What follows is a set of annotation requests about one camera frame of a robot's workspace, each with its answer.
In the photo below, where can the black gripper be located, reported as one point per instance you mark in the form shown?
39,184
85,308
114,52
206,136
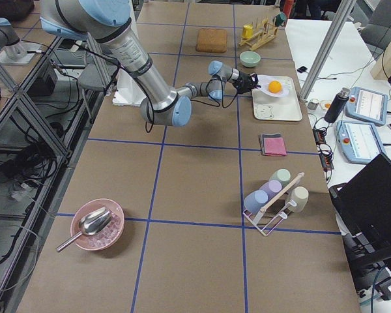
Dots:
243,82

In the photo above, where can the white round plate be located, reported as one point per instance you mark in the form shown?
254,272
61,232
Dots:
264,80

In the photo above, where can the orange fruit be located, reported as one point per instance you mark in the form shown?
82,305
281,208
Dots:
275,86

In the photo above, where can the cream bear tray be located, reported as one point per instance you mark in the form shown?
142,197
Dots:
281,106

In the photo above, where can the green bowl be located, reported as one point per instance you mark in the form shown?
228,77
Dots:
249,59

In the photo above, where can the yellow plastic cup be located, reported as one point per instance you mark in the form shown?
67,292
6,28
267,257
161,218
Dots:
247,31

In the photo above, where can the wooden dish rack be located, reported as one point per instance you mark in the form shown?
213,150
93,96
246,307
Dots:
263,33

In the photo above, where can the small metal cup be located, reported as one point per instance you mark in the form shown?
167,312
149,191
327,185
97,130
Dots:
313,104

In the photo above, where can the pink and grey folded cloth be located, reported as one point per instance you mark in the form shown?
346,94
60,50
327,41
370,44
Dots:
272,145

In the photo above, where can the wooden cutting board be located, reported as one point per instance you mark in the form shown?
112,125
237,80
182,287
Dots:
211,40

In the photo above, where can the dark green cup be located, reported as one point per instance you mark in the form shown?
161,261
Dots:
279,19

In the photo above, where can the fried egg toy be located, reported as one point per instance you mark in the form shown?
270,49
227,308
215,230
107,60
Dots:
325,104

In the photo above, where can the black water bottle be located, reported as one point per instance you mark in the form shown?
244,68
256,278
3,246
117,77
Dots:
337,105

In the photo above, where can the red cylinder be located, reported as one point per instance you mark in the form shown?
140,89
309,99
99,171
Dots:
287,7

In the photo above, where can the green plastic cup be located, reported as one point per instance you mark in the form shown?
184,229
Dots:
282,175

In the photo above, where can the purple plastic cup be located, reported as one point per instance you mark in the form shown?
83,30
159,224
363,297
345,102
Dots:
271,188

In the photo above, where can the teach pendant tablet far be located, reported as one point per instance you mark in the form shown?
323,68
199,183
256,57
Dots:
366,105

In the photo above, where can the teach pendant tablet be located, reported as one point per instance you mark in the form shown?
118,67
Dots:
366,105
359,141

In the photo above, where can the blue plastic cup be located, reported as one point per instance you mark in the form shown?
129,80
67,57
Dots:
255,200

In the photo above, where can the teach pendant tablet near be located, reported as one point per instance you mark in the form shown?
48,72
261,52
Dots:
359,141

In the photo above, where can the beige plastic cup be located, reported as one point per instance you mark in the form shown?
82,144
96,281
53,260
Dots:
297,199

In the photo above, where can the black laptop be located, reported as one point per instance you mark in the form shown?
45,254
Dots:
364,203

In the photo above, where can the metal scoop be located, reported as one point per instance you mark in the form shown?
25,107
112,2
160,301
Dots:
90,224

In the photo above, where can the pink bowl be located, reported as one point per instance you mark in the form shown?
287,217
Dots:
108,229

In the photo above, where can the aluminium frame post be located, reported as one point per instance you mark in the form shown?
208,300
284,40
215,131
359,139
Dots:
345,8

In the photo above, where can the white wire cup rack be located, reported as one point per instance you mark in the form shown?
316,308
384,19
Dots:
275,211

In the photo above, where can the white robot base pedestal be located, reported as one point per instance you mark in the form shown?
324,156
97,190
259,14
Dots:
8,58

